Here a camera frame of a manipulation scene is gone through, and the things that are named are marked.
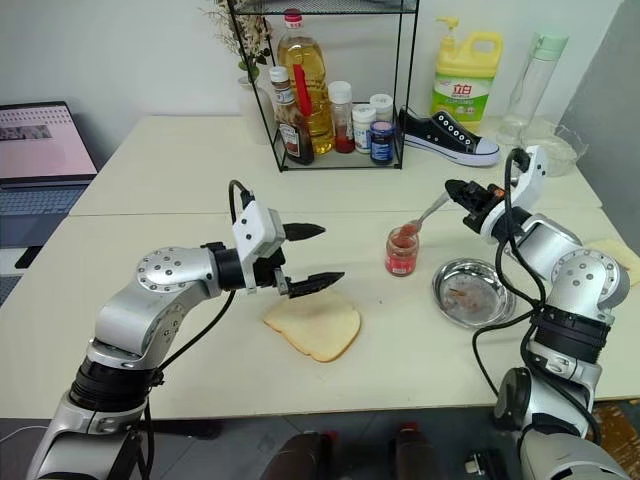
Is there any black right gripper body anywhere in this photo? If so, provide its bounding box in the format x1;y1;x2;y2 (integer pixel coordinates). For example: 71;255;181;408
461;182;504;234

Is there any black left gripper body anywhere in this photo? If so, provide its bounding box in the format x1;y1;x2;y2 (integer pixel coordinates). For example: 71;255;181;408
248;227;294;300

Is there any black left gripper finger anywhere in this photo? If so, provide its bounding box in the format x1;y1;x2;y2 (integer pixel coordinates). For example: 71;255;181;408
283;222;328;247
287;271;347;301

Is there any metal spoon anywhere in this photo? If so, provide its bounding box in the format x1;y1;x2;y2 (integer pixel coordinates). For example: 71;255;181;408
402;193;451;236

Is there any white bread slice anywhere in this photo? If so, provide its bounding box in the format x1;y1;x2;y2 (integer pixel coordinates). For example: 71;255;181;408
263;289;362;364

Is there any small red jam jar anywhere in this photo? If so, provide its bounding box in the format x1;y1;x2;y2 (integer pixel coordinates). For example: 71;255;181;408
384;225;420;279

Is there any black and white sneaker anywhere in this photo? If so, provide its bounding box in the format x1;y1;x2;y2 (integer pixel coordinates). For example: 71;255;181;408
397;104;502;167

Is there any blue lidded glass jar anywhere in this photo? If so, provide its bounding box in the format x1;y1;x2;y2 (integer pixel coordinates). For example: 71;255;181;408
369;119;396;164

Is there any round metal dish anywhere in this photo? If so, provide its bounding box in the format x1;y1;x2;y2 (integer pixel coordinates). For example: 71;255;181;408
432;257;517;329

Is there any brown sauce bottle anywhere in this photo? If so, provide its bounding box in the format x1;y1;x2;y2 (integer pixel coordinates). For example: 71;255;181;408
268;66;316;167

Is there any clear plastic bag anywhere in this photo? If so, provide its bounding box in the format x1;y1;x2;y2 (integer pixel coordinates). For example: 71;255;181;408
522;121;590;177

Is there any yellow dish detergent bottle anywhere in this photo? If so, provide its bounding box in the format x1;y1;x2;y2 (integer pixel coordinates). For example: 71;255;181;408
430;16;503;133

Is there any small white capped bottle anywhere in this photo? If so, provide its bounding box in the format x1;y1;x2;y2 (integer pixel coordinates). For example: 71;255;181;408
368;93;396;124

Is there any white plastic jar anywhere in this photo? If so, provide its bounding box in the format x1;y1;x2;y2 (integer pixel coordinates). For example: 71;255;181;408
351;102;377;155

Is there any red spice bottle white cap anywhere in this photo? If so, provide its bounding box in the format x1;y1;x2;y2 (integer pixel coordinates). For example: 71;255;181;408
327;80;357;154

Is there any clear bottle green lid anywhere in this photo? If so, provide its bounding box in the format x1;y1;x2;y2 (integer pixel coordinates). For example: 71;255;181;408
496;32;572;147

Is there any white flower vase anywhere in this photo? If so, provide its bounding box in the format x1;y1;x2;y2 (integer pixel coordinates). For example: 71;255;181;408
236;74;262;119

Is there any pale yellow cloth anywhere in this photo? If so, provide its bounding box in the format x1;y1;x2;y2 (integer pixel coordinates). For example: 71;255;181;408
585;236;640;287

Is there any large cooking oil bottle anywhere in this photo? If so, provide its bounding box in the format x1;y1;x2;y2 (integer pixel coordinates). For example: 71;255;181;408
276;10;336;157

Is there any dark rounded shape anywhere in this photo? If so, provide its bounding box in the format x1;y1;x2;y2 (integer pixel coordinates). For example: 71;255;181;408
268;430;342;480

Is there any dark shape red top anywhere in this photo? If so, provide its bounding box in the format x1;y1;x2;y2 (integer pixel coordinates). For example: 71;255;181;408
388;422;437;480

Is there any dried flower bunch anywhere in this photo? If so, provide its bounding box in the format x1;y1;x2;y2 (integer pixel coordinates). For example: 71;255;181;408
198;0;277;87

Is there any small black white block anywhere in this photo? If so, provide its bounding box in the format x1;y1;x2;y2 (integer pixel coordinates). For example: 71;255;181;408
463;451;502;480

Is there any black smartphone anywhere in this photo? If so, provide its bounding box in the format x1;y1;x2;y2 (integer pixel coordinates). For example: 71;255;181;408
14;244;45;272

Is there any open laptop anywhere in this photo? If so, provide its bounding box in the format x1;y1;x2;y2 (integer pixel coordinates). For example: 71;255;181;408
0;101;102;249

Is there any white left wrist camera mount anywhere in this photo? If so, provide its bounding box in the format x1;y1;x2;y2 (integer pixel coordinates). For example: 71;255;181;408
231;200;287;267

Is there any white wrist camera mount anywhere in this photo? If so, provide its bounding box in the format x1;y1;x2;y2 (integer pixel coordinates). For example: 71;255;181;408
231;200;287;267
478;144;552;242

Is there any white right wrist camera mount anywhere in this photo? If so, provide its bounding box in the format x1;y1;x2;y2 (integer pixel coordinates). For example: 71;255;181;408
478;144;552;242

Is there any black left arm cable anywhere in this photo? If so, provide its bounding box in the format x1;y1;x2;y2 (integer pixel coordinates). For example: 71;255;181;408
149;178;257;389

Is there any black wire shelf rack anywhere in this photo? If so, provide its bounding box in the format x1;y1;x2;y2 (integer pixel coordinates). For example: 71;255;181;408
227;0;420;174

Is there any thin white cable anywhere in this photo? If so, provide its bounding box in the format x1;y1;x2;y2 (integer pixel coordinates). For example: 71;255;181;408
0;424;52;445

